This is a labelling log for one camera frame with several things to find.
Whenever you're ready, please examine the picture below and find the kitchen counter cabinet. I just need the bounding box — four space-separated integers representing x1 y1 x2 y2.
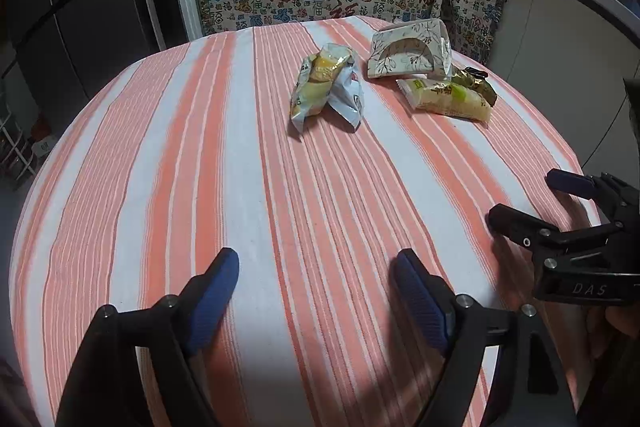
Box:
487 0 640 190

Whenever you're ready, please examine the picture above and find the white blue snack wrapper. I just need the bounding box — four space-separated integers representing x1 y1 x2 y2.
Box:
327 58 366 134

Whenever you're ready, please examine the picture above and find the yellow snack wrapper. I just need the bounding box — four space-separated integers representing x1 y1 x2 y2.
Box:
290 44 354 134

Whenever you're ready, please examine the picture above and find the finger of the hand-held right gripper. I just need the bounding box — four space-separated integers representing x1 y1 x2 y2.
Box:
545 168 640 228
486 204 628 269

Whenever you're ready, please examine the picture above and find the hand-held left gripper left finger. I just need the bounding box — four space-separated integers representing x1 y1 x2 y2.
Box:
55 247 241 427

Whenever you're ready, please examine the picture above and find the white floral tissue box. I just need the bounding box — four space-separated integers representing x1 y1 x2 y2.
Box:
367 19 454 82

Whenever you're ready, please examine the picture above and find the narrow printed blanket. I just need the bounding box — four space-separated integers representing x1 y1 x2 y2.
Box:
439 0 512 68

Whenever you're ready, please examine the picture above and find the orange white striped tablecloth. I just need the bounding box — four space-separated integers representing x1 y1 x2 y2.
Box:
9 16 602 427

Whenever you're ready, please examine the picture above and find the white wire rack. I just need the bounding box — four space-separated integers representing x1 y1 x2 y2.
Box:
0 91 39 181

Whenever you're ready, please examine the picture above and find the gold dark wrapper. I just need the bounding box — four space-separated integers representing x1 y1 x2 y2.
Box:
452 67 497 106

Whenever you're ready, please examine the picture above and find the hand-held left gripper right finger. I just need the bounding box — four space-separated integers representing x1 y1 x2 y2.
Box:
391 248 581 427

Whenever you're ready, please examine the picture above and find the yellow green snack packet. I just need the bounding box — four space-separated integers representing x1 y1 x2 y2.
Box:
396 78 494 124

